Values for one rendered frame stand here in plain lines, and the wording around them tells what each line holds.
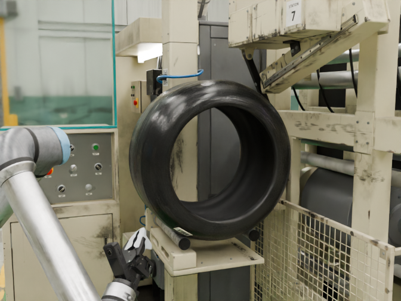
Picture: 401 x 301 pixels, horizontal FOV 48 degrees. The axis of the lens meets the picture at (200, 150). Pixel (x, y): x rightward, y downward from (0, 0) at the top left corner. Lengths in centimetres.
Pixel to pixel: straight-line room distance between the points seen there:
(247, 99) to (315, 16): 36
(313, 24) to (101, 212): 138
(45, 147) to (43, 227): 25
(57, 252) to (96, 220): 117
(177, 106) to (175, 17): 55
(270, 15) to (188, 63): 46
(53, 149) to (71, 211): 98
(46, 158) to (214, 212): 84
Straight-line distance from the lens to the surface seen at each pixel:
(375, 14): 151
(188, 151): 196
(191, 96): 153
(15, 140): 125
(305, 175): 247
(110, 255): 135
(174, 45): 194
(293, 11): 154
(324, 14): 152
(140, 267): 139
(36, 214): 117
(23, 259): 233
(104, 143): 228
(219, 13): 1176
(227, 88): 158
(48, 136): 132
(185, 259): 166
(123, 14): 1118
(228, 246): 191
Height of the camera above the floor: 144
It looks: 7 degrees down
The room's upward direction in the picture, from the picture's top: straight up
